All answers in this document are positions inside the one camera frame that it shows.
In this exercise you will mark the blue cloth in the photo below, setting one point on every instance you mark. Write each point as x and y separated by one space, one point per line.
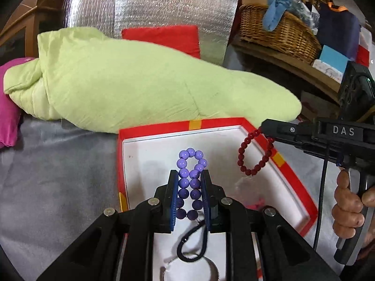
274 14

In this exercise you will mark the silver metal bangle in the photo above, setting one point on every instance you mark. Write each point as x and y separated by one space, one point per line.
217 272

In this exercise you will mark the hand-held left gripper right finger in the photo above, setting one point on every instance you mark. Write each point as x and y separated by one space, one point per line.
206 199

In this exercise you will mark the wicker basket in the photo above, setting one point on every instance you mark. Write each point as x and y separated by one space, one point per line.
287 35

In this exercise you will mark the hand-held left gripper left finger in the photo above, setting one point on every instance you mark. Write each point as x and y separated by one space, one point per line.
173 199

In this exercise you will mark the wooden bench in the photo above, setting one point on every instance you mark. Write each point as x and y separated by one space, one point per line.
278 61

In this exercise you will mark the person's right hand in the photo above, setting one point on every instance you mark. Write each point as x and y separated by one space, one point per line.
345 202

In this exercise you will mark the red shallow cardboard box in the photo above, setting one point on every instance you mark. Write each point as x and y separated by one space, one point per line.
146 164

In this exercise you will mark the white patterned box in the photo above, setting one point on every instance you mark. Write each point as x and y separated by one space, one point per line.
325 68

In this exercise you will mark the navy blue bag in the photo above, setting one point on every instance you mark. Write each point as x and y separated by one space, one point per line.
337 29

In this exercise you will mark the light blue cardboard box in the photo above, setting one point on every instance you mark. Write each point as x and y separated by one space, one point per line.
334 58

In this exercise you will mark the red cushion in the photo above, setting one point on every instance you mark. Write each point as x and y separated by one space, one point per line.
164 38

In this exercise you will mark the light green blanket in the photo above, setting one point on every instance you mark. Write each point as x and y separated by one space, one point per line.
131 87

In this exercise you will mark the silver foil mat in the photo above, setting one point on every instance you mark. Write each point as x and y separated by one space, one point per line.
161 3

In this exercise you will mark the wooden cabinet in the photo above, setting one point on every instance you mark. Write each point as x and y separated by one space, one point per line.
29 20

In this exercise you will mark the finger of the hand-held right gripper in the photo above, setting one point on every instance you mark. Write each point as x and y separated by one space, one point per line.
304 146
287 128

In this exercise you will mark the magenta pillow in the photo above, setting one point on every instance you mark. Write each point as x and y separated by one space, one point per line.
7 117

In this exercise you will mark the grey cloth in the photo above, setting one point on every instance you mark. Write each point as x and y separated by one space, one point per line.
58 181

